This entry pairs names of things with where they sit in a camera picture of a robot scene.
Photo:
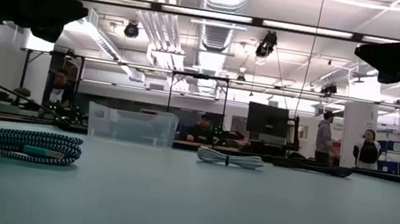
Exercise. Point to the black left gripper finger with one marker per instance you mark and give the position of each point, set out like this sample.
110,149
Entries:
64,10

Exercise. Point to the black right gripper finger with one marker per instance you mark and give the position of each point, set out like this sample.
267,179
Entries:
391,55

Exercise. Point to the person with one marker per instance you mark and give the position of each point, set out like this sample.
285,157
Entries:
368,151
324,136
61,91
202,130

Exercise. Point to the black overhead light bar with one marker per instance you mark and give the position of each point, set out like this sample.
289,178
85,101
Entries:
156,6

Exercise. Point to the black diagonal rod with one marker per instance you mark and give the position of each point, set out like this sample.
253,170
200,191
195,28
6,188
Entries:
8,90

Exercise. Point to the clear plastic bin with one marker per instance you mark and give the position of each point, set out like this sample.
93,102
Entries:
130,125

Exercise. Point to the black monitor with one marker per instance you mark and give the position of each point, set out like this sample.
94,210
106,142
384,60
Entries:
267,119

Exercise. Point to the green table mat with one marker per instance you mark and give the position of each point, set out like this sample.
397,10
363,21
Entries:
209,209

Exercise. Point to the black ceiling camera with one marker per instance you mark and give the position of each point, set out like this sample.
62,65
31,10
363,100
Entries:
266,44
131,29

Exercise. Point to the silver ventilation duct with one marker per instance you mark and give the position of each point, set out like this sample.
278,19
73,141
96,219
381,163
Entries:
217,35

